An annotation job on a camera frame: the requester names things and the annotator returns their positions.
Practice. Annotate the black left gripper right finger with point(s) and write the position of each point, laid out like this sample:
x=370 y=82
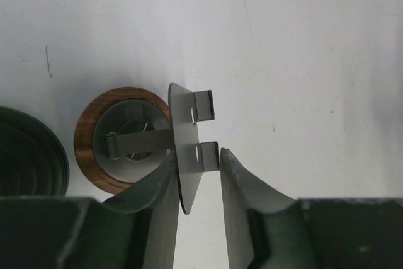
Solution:
x=264 y=228

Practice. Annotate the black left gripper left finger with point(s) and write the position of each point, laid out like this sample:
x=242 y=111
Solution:
x=133 y=229

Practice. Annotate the round wooden phone stand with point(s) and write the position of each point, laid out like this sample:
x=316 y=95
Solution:
x=124 y=134

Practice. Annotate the black stand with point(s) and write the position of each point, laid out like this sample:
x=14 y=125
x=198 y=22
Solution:
x=33 y=161

